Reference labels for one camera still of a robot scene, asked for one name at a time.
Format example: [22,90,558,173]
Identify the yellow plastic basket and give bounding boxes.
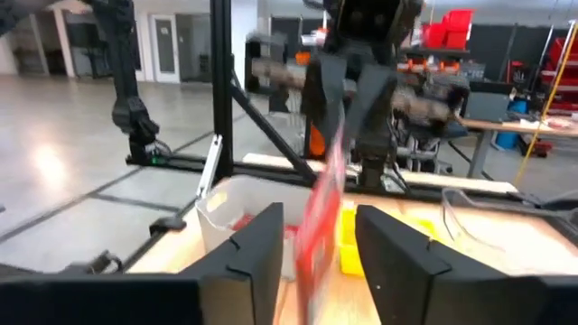
[337,201,437,277]

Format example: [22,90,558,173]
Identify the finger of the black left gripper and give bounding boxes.
[320,56,348,139]
[345,65,398,136]

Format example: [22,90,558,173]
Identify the red snack packet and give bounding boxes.
[293,119,348,325]

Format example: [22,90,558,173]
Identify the grey plastic bin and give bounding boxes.
[194,174,317,281]

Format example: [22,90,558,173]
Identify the red storage bins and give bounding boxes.
[539,35,578,112]
[422,8,475,50]

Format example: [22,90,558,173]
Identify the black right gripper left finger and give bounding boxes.
[180,201,284,325]

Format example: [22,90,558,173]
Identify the wooden work table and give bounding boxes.
[455,115,578,180]

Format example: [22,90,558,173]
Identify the clear plastic bin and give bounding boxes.
[440,187,578,276]

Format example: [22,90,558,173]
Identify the blue barrel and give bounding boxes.
[495,97,529,150]

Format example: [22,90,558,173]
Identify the grey door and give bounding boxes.
[151,13,182,85]

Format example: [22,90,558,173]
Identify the black aluminium table frame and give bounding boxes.
[126,0,578,227]

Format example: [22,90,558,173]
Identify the white metal bracket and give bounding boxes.
[197,134,223,200]

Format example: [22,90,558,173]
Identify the yellow cable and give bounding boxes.
[514,20,578,186]

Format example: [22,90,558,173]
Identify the grey cabinet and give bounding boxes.
[464,80,514,123]

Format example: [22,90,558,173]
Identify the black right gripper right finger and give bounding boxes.
[355,204,543,325]

